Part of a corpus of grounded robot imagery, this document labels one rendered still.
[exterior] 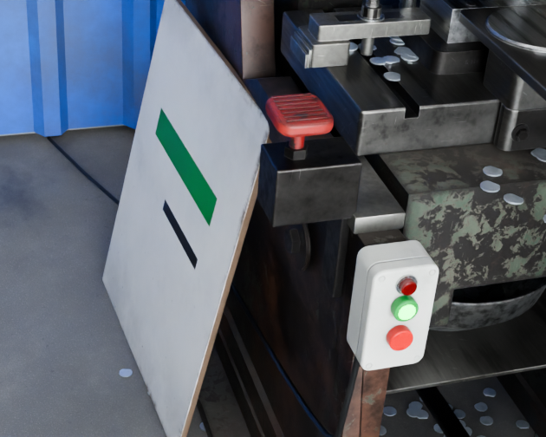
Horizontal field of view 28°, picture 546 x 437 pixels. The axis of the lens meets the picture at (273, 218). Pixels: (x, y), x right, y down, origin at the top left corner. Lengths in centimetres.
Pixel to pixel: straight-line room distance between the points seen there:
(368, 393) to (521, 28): 46
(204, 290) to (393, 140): 48
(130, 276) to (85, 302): 15
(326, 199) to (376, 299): 12
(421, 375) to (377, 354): 31
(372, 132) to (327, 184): 15
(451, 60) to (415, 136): 12
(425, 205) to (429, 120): 11
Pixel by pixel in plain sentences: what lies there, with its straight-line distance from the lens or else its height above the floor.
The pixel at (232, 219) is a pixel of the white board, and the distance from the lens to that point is 156.
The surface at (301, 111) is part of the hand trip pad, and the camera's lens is 112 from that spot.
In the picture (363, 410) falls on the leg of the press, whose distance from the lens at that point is 132.
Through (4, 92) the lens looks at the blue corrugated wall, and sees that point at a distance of 256.
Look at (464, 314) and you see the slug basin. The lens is 149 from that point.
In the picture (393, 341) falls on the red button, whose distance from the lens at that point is 117.
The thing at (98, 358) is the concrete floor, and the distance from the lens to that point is 196.
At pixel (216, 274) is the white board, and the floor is 33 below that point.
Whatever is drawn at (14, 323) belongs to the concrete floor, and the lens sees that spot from 205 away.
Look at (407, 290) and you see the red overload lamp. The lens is 114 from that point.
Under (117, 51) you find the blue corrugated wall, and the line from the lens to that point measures 256.
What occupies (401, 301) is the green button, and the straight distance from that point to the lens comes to 115.
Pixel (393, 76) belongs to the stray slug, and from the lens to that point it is 134.
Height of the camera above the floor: 127
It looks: 33 degrees down
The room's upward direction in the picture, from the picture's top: 4 degrees clockwise
